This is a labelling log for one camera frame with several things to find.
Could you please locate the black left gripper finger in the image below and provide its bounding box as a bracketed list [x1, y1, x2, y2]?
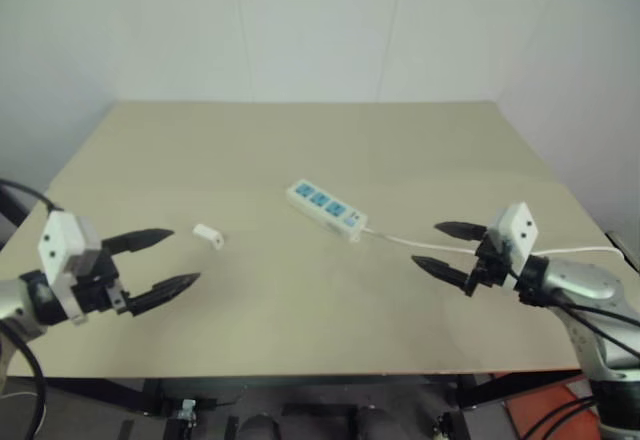
[101, 227, 176, 258]
[126, 272, 203, 318]

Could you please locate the red floor mat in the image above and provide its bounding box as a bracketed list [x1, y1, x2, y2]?
[499, 373, 604, 440]

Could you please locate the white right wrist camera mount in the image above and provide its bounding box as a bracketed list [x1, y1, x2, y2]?
[486, 201, 539, 262]

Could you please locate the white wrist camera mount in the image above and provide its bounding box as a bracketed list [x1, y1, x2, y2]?
[486, 201, 539, 262]
[38, 209, 104, 326]

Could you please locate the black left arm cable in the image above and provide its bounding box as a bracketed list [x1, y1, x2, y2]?
[0, 178, 66, 440]

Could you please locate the dark rounded shape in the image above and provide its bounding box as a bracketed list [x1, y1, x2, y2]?
[238, 411, 282, 440]

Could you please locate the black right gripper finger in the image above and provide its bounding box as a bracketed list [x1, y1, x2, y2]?
[410, 254, 474, 292]
[433, 220, 488, 243]

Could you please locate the white power strip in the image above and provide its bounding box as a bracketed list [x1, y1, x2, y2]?
[285, 178, 369, 244]

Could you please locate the small white plug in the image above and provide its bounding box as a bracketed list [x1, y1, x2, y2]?
[191, 222, 225, 251]

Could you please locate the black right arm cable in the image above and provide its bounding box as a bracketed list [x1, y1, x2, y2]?
[519, 289, 640, 440]

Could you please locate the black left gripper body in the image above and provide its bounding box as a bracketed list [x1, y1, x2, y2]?
[73, 246, 133, 318]

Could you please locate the white power cable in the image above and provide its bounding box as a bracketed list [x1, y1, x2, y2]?
[360, 228, 626, 262]

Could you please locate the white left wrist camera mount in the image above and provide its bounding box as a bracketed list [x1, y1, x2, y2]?
[38, 209, 104, 326]

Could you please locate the black metal table frame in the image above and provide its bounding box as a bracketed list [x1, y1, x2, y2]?
[0, 359, 507, 440]

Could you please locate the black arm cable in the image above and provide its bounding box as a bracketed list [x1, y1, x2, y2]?
[0, 178, 66, 440]
[519, 289, 640, 440]

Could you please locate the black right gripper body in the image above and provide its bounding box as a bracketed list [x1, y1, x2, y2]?
[463, 234, 522, 298]

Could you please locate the dark object beside table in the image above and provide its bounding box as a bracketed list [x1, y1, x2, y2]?
[0, 183, 32, 254]

